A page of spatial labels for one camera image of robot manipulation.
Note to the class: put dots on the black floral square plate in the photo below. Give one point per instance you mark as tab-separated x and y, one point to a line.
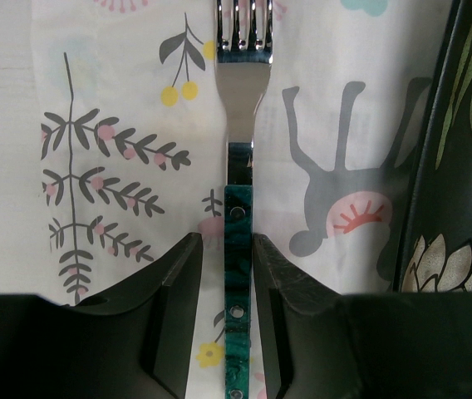
436	245

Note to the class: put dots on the floral patterned placemat cloth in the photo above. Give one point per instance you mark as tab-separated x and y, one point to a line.
133	142

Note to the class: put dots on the fork with green handle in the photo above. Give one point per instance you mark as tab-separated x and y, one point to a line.
244	56

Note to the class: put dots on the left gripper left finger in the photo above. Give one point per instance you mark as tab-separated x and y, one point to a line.
135	337

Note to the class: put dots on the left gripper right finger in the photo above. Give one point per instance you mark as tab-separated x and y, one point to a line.
307	349

